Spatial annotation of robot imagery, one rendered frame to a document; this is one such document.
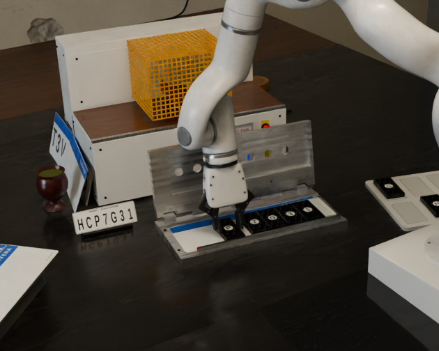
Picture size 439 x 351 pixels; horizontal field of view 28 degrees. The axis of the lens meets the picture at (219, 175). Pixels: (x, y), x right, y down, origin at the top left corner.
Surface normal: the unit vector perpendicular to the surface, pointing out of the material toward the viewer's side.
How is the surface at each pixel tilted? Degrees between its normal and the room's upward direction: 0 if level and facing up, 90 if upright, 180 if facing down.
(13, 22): 90
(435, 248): 5
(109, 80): 90
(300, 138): 81
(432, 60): 114
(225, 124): 77
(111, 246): 0
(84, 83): 90
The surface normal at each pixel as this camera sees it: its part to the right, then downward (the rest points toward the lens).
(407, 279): -0.87, 0.25
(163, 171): 0.36, 0.26
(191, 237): -0.04, -0.90
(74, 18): 0.49, 0.38
